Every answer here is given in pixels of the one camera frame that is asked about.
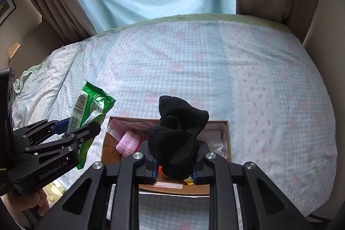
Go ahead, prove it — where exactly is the green wipes packet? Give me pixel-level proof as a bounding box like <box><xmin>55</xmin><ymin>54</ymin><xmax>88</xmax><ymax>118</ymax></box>
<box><xmin>60</xmin><ymin>79</ymin><xmax>116</xmax><ymax>171</ymax></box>

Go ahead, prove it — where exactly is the black sock bundle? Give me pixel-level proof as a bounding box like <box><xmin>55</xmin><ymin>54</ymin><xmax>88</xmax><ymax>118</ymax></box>
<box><xmin>147</xmin><ymin>95</ymin><xmax>209</xmax><ymax>180</ymax></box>

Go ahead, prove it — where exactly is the silver glitter yellow scrubber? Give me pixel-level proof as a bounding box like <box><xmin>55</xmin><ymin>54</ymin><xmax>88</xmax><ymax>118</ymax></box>
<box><xmin>184</xmin><ymin>177</ymin><xmax>194</xmax><ymax>186</ymax></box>

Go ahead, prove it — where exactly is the person's left hand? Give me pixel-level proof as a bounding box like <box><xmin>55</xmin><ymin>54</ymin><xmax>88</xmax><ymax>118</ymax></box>
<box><xmin>1</xmin><ymin>189</ymin><xmax>50</xmax><ymax>229</ymax></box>

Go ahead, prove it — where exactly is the pink fluffy rolled towel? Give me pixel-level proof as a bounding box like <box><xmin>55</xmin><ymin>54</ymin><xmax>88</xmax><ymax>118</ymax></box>
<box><xmin>116</xmin><ymin>131</ymin><xmax>140</xmax><ymax>157</ymax></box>

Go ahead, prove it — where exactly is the orange fluffy pom-pom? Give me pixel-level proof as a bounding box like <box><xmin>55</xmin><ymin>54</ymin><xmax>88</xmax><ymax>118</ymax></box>
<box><xmin>158</xmin><ymin>166</ymin><xmax>164</xmax><ymax>176</ymax></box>

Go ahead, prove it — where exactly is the light blue checked bed quilt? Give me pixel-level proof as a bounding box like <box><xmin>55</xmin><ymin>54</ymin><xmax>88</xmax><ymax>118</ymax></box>
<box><xmin>12</xmin><ymin>15</ymin><xmax>337</xmax><ymax>215</ymax></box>

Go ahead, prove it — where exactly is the framed wall picture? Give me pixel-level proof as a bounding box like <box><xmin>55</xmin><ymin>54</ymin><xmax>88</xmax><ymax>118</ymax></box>
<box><xmin>0</xmin><ymin>0</ymin><xmax>16</xmax><ymax>25</ymax></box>

